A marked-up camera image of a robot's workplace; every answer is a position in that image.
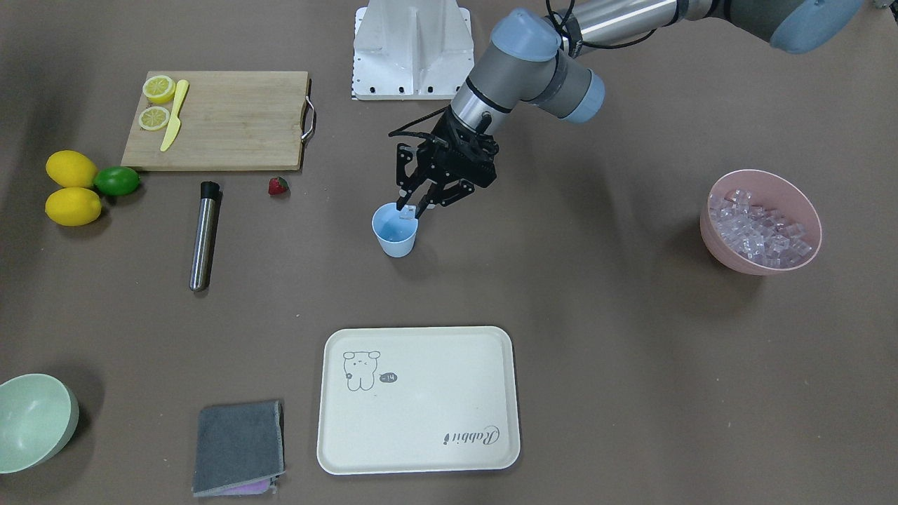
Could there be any wooden cutting board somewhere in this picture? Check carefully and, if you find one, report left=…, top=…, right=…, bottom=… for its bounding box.
left=121, top=70, right=314, bottom=172

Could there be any clear ice cube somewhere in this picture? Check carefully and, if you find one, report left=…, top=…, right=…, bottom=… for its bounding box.
left=398, top=205, right=417, bottom=221

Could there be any lemon slice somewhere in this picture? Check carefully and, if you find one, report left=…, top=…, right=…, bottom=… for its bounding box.
left=138, top=106, right=170, bottom=131
left=142, top=74, right=177, bottom=105

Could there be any light blue plastic cup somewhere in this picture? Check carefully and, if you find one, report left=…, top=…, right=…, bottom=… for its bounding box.
left=371, top=202, right=418, bottom=258

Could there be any pink bowl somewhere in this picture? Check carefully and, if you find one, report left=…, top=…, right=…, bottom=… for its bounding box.
left=700, top=169, right=822, bottom=276

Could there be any grey folded cloth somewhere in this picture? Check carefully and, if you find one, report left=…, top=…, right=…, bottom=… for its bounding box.
left=192, top=400, right=285, bottom=498

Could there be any black camera cable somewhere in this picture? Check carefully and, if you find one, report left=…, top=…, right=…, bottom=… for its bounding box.
left=544, top=0, right=660, bottom=51

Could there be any yellow lemon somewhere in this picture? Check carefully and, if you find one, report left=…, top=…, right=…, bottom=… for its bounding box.
left=45, top=150, right=98, bottom=189
left=45, top=187, right=102, bottom=227

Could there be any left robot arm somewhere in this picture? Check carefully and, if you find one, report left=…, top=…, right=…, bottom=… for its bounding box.
left=392, top=1, right=862, bottom=218

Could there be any yellow plastic knife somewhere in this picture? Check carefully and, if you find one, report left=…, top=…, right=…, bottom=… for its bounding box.
left=159, top=79, right=189, bottom=152

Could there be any red strawberry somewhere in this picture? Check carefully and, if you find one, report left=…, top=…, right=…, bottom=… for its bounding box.
left=267, top=177, right=290, bottom=197

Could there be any green lime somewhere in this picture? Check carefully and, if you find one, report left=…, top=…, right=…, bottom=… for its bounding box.
left=93, top=166, right=141, bottom=197

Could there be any steel muddler black tip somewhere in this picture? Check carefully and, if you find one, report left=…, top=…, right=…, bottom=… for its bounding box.
left=189, top=181, right=221, bottom=292

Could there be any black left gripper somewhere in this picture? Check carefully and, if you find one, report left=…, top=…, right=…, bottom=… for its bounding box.
left=390, top=106, right=498, bottom=220

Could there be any mint green bowl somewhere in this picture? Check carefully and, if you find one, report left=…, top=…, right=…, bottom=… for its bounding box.
left=1, top=373, right=80, bottom=474

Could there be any pile of ice cubes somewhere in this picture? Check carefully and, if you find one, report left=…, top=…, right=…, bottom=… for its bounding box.
left=708, top=188, right=817, bottom=271

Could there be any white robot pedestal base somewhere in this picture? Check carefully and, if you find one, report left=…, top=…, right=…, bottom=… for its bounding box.
left=351, top=1, right=474, bottom=100

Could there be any cream rabbit tray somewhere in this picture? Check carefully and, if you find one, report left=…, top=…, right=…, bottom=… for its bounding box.
left=316, top=325, right=521, bottom=476

